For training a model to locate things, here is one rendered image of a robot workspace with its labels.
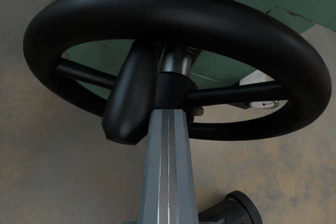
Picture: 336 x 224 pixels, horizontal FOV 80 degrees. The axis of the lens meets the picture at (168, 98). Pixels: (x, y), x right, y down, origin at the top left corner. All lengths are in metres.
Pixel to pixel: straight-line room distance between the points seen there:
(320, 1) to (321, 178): 1.41
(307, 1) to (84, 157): 0.94
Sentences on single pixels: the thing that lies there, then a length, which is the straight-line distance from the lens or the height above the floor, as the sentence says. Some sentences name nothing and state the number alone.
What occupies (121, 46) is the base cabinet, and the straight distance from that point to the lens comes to 0.49.
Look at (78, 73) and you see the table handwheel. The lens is 0.21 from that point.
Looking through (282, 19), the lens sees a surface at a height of 0.83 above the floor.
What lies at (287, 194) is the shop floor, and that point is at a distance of 1.47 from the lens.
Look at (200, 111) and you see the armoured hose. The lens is 0.51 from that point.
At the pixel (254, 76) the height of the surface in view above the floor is 0.62.
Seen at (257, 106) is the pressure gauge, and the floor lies 0.64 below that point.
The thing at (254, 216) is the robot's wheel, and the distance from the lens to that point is 1.06.
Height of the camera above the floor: 1.02
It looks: 65 degrees down
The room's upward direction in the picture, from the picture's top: 45 degrees clockwise
